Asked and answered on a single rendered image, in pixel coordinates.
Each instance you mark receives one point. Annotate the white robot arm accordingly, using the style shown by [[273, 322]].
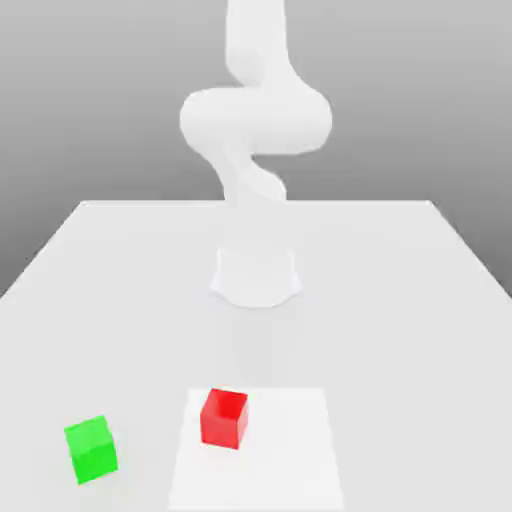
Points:
[[256, 120]]

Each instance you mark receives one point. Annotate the small red cube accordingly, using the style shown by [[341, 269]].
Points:
[[222, 420]]

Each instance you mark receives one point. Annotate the small green cube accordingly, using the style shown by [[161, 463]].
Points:
[[92, 450]]

